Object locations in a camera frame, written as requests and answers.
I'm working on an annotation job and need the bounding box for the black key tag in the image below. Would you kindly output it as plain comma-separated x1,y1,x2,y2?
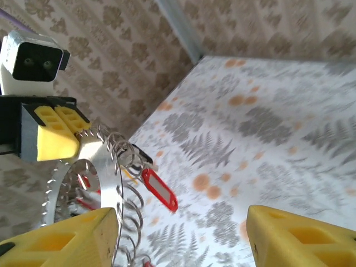
130,143,154,165

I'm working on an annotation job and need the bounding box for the large metal keyring with rings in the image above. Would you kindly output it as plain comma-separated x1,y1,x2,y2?
41,123,156,267

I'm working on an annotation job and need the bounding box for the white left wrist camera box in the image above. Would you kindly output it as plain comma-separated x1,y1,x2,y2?
0,29,71,97

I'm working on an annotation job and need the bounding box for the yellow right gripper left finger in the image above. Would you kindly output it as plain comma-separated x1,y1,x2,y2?
0,207,119,267

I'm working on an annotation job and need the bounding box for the red key tag white label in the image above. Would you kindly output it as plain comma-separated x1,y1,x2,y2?
141,167,179,214

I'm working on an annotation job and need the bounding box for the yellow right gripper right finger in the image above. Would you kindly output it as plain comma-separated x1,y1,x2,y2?
246,205,356,267

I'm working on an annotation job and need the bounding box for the aluminium left corner post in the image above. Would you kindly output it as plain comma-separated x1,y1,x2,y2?
155,0,204,65

